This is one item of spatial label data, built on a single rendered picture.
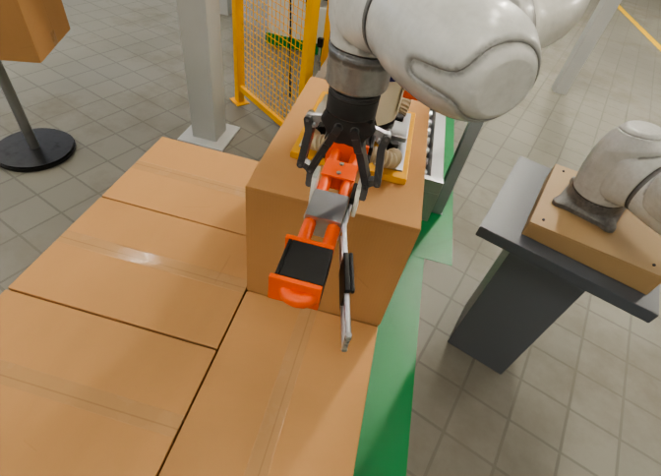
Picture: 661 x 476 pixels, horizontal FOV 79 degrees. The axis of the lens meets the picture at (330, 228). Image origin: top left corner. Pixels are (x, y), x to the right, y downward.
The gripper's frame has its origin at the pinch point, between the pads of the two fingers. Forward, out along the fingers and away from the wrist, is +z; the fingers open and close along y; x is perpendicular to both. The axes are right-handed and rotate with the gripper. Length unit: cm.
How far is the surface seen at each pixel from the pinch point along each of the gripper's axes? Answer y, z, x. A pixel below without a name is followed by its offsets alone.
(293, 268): 1.5, -2.6, 20.4
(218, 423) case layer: 14, 53, 26
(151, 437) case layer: 26, 53, 32
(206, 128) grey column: 103, 97, -145
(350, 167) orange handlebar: -1.2, -1.6, -6.7
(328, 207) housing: 0.2, -1.7, 5.6
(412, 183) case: -15.3, 13.0, -26.8
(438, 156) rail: -30, 48, -98
